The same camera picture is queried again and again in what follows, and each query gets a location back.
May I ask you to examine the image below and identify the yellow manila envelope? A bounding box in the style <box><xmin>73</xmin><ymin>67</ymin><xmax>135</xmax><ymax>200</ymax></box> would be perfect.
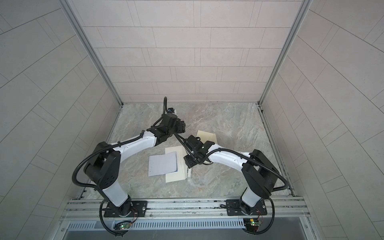
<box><xmin>197</xmin><ymin>130</ymin><xmax>218</xmax><ymax>144</ymax></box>

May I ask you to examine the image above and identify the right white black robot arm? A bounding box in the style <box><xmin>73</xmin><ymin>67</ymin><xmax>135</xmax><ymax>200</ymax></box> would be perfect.
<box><xmin>180</xmin><ymin>136</ymin><xmax>286</xmax><ymax>215</ymax></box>

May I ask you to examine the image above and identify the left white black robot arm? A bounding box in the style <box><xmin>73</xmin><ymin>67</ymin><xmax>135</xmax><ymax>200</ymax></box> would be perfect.
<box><xmin>83</xmin><ymin>113</ymin><xmax>186</xmax><ymax>217</ymax></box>

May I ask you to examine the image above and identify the cream white envelope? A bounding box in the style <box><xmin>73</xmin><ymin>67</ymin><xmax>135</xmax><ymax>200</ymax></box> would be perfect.
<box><xmin>165</xmin><ymin>146</ymin><xmax>188</xmax><ymax>183</ymax></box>

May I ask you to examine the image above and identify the white paper sheet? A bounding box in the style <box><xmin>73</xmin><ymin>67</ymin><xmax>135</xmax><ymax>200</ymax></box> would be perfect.
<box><xmin>148</xmin><ymin>152</ymin><xmax>178</xmax><ymax>177</ymax></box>

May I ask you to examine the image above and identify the white ventilation grille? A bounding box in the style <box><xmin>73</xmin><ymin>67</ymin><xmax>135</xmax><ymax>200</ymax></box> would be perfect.
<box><xmin>68</xmin><ymin>219</ymin><xmax>245</xmax><ymax>231</ymax></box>

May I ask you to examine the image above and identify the right circuit board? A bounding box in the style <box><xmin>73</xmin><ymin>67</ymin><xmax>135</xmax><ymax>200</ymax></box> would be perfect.
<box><xmin>243</xmin><ymin>219</ymin><xmax>262</xmax><ymax>232</ymax></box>

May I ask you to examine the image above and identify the circuit board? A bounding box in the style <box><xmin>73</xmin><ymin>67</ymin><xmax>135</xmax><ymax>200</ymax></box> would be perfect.
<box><xmin>243</xmin><ymin>219</ymin><xmax>262</xmax><ymax>232</ymax></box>
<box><xmin>114</xmin><ymin>221</ymin><xmax>132</xmax><ymax>231</ymax></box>

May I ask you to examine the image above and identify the left circuit board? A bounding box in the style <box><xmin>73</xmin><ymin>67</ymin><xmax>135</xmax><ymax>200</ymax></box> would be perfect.
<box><xmin>114</xmin><ymin>221</ymin><xmax>132</xmax><ymax>231</ymax></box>

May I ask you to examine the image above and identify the right black cable conduit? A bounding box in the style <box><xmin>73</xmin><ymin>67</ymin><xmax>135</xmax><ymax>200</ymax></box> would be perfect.
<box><xmin>173</xmin><ymin>133</ymin><xmax>289</xmax><ymax>235</ymax></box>

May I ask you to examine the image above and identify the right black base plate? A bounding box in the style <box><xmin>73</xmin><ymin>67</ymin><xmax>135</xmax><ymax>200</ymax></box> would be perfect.
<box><xmin>221</xmin><ymin>199</ymin><xmax>268</xmax><ymax>216</ymax></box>

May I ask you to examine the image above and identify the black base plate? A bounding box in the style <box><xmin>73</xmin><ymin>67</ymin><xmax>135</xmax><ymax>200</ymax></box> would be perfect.
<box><xmin>221</xmin><ymin>199</ymin><xmax>268</xmax><ymax>216</ymax></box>
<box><xmin>102</xmin><ymin>201</ymin><xmax>148</xmax><ymax>218</ymax></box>

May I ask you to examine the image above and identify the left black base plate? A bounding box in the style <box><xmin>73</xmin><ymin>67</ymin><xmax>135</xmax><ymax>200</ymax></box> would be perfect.
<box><xmin>102</xmin><ymin>201</ymin><xmax>148</xmax><ymax>218</ymax></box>

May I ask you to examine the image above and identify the aluminium mounting rail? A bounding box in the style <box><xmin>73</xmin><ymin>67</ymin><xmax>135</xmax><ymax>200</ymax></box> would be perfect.
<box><xmin>60</xmin><ymin>196</ymin><xmax>310</xmax><ymax>221</ymax></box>

